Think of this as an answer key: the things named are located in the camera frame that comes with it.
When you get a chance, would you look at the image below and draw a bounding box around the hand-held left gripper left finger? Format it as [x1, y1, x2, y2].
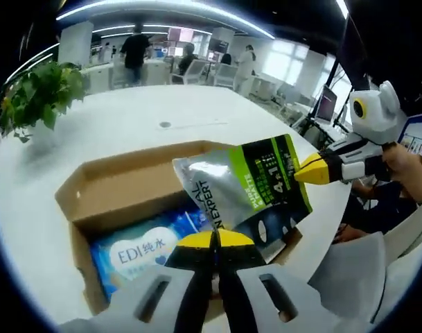
[58, 231, 217, 333]

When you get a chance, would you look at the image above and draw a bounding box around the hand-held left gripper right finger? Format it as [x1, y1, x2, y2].
[216, 230, 370, 333]

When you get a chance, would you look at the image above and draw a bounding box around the blue wipes pack soft item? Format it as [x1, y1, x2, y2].
[89, 221, 184, 302]

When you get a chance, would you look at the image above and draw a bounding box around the silver green pouch soft item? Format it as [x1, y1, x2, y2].
[171, 133, 314, 259]

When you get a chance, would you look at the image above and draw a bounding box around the brown cardboard shoe box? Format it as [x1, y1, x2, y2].
[54, 139, 304, 316]

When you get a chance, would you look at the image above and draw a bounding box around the person's right hand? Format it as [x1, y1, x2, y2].
[382, 142, 422, 184]

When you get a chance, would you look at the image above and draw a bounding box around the black tripod stand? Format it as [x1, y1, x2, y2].
[293, 114, 353, 146]

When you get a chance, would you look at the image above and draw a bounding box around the blue framed notice board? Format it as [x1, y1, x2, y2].
[397, 112, 422, 167]

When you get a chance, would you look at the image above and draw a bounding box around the open laptop computer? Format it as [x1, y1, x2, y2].
[316, 85, 338, 124]

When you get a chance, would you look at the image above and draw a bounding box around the person's own body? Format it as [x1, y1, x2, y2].
[335, 180, 419, 244]

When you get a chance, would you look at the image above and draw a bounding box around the grey mesh office chair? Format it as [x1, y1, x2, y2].
[307, 200, 422, 327]

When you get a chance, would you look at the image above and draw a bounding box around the white office chair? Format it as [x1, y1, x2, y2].
[213, 63, 238, 87]
[182, 58, 211, 84]

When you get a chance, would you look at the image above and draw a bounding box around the green potted plant white pot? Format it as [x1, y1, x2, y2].
[0, 61, 90, 146]

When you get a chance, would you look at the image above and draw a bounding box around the pink wall monitor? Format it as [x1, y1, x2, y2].
[167, 27, 194, 41]

